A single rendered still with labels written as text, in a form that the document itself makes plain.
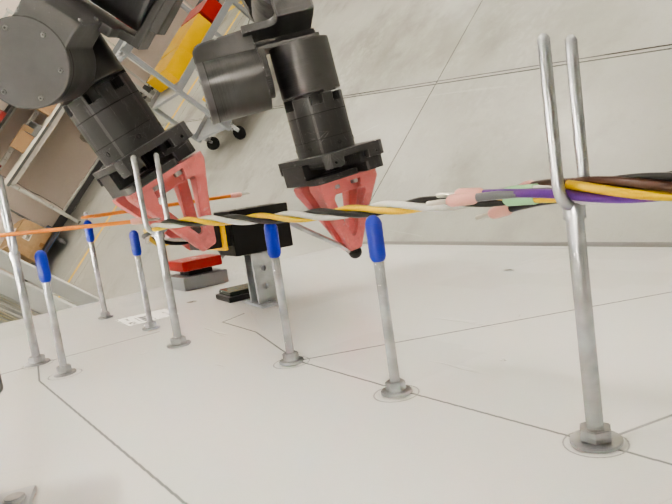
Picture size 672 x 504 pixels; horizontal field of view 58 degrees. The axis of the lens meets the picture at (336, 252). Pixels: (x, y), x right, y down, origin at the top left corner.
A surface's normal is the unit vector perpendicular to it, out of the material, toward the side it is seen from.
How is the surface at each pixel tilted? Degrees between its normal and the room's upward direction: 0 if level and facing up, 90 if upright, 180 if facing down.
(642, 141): 0
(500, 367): 50
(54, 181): 90
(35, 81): 74
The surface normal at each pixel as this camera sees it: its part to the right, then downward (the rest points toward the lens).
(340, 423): -0.14, -0.98
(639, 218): -0.71, -0.49
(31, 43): 0.07, 0.32
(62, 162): 0.52, 0.14
